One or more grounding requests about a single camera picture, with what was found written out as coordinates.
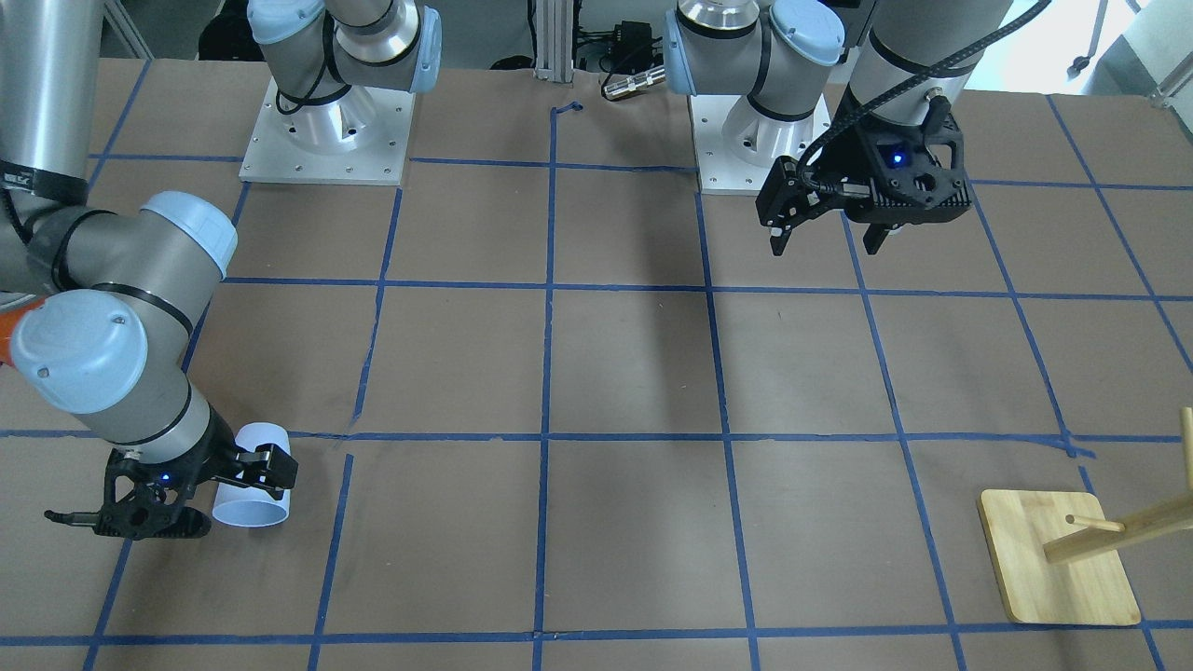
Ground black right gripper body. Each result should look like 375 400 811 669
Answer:
140 406 247 494

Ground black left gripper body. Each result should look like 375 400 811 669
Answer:
755 112 896 229

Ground light blue plastic cup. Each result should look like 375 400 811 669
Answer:
214 421 293 529

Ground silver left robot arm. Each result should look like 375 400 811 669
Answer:
662 1 1018 256

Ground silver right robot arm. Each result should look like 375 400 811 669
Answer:
4 1 441 490

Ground wooden cup rack stand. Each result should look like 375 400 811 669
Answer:
977 406 1193 624

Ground orange can with silver lid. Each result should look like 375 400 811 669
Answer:
1 295 47 368

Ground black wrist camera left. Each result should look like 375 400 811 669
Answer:
837 93 972 230

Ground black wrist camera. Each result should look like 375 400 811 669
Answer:
44 448 212 541
837 93 972 230

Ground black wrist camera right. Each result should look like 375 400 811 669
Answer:
44 448 212 541

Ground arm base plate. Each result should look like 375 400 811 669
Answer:
239 82 418 186
690 96 830 197

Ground aluminium frame post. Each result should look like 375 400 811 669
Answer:
531 0 577 86

